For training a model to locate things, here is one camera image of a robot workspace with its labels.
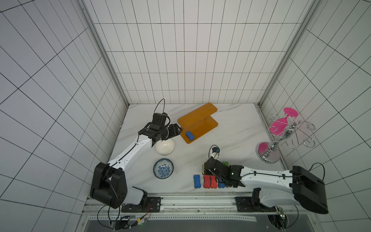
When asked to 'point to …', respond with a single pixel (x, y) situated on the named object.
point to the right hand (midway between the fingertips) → (199, 166)
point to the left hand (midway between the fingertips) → (176, 133)
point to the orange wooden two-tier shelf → (198, 122)
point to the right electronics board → (279, 220)
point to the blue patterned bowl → (163, 168)
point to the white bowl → (165, 147)
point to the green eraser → (226, 163)
